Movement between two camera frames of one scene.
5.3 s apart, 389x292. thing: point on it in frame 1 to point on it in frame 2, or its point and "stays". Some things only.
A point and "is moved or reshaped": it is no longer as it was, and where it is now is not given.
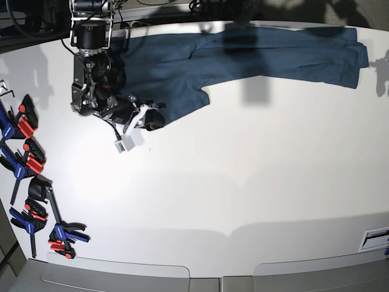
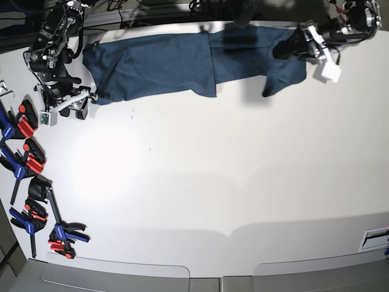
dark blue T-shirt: [166, 74] is moved or reshaped
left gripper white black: [128, 111] to [85, 92]
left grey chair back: [61, 272] stays
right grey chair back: [366, 271] stays
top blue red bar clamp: [23, 125] stays
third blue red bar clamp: [33, 218] stays
